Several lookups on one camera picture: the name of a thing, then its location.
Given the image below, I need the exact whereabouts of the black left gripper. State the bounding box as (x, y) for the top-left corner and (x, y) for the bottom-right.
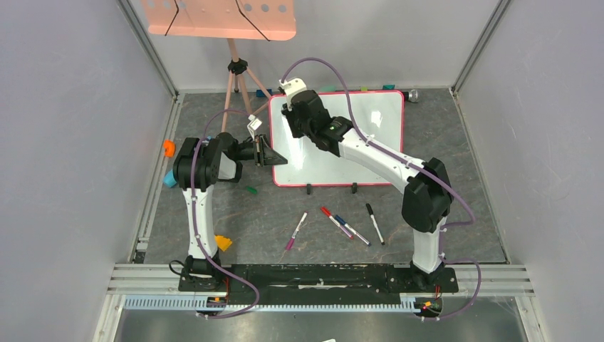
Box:
(232, 135), (288, 167)

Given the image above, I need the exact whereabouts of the pink framed whiteboard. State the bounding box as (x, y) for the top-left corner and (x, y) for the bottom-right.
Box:
(269, 90), (405, 187)

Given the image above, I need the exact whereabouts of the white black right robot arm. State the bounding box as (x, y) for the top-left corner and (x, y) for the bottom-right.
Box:
(281, 90), (452, 291)

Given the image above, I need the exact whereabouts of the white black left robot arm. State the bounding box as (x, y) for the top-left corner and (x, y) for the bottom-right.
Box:
(172, 133), (288, 292)

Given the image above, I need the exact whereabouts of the teal cylinder toy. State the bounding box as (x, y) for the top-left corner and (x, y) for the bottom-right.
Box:
(320, 85), (338, 93)

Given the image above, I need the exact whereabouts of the blue block behind stand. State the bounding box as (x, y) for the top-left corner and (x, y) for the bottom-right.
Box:
(256, 88), (273, 98)

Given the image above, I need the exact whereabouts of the red marker pen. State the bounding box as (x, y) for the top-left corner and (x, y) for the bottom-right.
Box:
(321, 207), (353, 239)

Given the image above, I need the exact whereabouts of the purple marker pen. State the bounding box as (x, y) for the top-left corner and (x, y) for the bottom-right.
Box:
(285, 211), (308, 251)

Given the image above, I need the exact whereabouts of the blue marker pen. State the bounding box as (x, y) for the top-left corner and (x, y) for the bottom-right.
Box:
(335, 215), (371, 247)

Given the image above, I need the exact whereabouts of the yellow orange stepped block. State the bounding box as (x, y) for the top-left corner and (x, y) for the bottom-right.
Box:
(214, 235), (233, 252)

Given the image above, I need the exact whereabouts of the black flashlight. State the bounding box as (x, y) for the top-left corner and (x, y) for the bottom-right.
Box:
(402, 89), (419, 103)

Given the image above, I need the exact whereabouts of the pink music stand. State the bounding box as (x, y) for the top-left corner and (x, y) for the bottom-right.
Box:
(140, 0), (296, 117)

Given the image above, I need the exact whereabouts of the black marker pen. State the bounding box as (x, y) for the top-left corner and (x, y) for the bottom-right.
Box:
(365, 203), (385, 246)

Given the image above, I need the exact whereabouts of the large cyan toy marker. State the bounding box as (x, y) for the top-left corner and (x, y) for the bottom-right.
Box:
(162, 136), (214, 189)

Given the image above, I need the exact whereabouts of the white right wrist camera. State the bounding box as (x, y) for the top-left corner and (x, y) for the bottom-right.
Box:
(278, 78), (307, 99)

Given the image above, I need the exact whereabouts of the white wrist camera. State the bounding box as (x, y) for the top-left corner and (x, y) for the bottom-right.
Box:
(246, 114), (262, 141)
(278, 78), (307, 99)

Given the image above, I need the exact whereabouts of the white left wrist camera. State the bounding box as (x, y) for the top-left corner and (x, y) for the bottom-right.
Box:
(246, 114), (262, 141)

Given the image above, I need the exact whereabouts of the orange block at left rail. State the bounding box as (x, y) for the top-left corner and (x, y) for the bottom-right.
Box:
(162, 140), (176, 158)

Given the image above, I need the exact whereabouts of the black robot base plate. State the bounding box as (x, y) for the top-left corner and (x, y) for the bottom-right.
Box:
(195, 264), (459, 305)

